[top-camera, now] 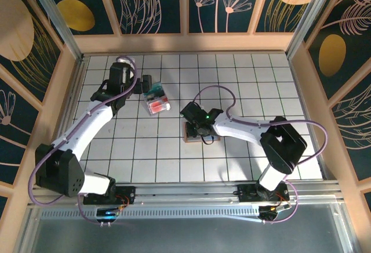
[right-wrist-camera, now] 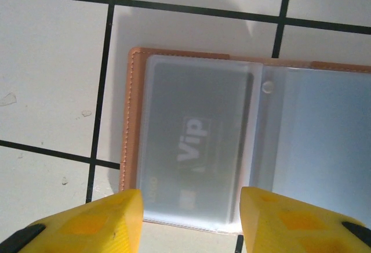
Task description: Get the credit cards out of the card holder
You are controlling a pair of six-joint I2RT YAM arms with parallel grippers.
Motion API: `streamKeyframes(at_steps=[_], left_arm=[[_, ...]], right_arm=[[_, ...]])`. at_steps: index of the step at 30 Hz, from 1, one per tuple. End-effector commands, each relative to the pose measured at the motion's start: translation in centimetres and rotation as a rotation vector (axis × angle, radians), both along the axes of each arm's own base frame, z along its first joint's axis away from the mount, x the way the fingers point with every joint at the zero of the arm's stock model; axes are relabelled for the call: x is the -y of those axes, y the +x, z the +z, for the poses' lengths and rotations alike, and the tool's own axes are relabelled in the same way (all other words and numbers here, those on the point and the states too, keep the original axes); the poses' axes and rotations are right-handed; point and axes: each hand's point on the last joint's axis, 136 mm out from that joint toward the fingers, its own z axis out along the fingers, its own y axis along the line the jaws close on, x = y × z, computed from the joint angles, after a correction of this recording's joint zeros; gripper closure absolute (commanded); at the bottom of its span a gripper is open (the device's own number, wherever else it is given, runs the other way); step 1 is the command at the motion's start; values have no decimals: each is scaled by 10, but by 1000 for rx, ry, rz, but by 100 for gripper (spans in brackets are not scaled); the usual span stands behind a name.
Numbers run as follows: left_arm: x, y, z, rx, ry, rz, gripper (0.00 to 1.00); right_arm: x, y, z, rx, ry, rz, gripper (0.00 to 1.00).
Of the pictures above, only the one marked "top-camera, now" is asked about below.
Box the copper framed glass tray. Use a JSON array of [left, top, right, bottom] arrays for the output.
[[183, 120, 221, 144]]

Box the red circle credit card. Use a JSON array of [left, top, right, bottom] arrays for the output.
[[149, 99, 170, 114]]

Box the clear acrylic card box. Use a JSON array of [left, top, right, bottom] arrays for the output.
[[143, 81, 172, 117]]

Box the teal credit card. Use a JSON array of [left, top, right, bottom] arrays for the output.
[[147, 82, 163, 96]]

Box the small controller circuit board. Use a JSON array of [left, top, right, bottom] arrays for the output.
[[95, 205, 124, 225], [259, 203, 292, 223]]

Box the grey metal sheet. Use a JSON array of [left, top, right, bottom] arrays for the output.
[[27, 217, 353, 253]]

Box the aluminium table side rail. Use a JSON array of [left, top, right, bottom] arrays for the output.
[[288, 52, 331, 183], [59, 55, 86, 184]]

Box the long aluminium base rail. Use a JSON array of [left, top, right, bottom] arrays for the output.
[[28, 180, 347, 206]]

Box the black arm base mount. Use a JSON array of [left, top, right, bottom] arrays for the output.
[[82, 185, 137, 206], [236, 182, 290, 204]]

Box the aluminium frame post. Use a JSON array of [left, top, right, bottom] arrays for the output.
[[24, 0, 85, 61], [285, 0, 340, 58]]

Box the perforated metal cable duct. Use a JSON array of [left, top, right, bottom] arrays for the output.
[[40, 208, 261, 219]]

